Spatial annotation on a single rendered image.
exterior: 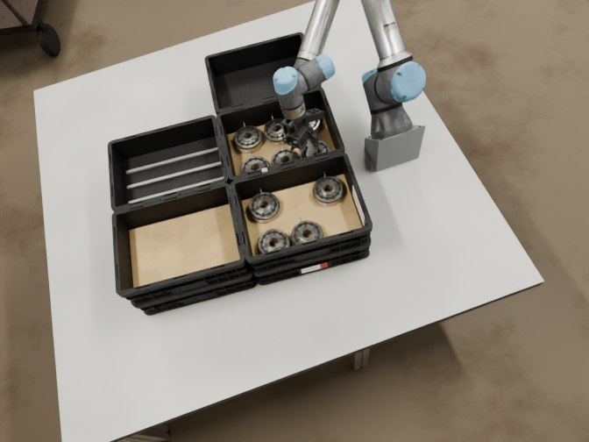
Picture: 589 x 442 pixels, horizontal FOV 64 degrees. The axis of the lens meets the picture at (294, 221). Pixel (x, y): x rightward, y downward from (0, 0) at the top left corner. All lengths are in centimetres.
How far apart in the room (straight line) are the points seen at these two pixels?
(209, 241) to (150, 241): 20
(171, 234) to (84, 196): 52
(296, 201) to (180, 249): 42
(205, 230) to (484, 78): 209
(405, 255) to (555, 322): 102
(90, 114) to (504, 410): 219
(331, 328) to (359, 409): 73
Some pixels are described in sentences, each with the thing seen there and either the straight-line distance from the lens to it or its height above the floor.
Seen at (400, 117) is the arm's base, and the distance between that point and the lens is 170.
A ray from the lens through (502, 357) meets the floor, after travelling 236.
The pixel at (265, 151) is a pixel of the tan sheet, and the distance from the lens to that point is 173.
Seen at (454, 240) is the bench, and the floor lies 70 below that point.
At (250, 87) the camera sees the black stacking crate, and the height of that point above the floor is 83.
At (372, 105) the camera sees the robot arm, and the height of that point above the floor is 93.
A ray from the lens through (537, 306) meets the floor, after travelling 247.
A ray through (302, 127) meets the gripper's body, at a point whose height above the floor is 99.
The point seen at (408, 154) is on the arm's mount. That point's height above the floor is 75.
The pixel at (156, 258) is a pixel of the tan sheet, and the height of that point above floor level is 83.
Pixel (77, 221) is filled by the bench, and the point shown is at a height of 70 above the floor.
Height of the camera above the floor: 221
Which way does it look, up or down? 62 degrees down
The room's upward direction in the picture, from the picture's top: 13 degrees counter-clockwise
